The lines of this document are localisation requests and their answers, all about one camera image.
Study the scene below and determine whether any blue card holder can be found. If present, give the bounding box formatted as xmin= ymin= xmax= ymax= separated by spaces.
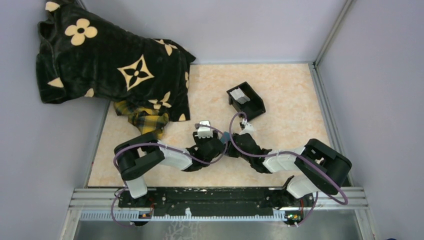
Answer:
xmin=220 ymin=131 xmax=231 ymax=144

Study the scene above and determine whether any black card box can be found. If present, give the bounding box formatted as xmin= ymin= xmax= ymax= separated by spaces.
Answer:
xmin=226 ymin=81 xmax=266 ymax=121

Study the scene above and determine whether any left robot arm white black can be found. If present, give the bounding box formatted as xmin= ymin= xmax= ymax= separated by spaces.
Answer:
xmin=113 ymin=131 xmax=227 ymax=207

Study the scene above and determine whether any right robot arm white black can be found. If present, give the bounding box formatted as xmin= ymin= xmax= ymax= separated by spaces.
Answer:
xmin=228 ymin=133 xmax=352 ymax=206

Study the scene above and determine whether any stack of white cards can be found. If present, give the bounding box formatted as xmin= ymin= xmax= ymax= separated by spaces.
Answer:
xmin=229 ymin=88 xmax=251 ymax=105

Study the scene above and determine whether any yellow black plaid cloth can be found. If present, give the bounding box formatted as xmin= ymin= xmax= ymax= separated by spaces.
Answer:
xmin=112 ymin=100 xmax=170 ymax=139

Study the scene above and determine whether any black floral plush blanket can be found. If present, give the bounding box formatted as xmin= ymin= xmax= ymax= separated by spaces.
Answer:
xmin=35 ymin=0 xmax=195 ymax=122

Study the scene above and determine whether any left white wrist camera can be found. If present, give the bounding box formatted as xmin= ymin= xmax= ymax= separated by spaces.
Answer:
xmin=195 ymin=120 xmax=214 ymax=139

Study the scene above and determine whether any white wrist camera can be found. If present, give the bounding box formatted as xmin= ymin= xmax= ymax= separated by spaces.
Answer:
xmin=239 ymin=119 xmax=255 ymax=135
xmin=195 ymin=120 xmax=214 ymax=139

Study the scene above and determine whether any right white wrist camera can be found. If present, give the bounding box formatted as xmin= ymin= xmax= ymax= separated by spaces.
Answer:
xmin=239 ymin=119 xmax=255 ymax=135

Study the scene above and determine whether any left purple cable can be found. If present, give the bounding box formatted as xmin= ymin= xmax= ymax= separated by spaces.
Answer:
xmin=110 ymin=123 xmax=229 ymax=229

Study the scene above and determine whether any purple cable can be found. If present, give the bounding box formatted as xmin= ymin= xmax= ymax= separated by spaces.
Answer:
xmin=228 ymin=111 xmax=349 ymax=228
xmin=110 ymin=123 xmax=229 ymax=229

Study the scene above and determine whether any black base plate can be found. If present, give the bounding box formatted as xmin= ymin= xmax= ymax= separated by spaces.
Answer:
xmin=118 ymin=187 xmax=314 ymax=217

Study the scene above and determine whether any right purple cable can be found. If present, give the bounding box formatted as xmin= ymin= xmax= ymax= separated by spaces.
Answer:
xmin=228 ymin=111 xmax=349 ymax=228

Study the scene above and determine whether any aluminium frame rail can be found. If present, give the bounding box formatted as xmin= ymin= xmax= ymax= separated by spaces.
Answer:
xmin=60 ymin=186 xmax=377 ymax=240

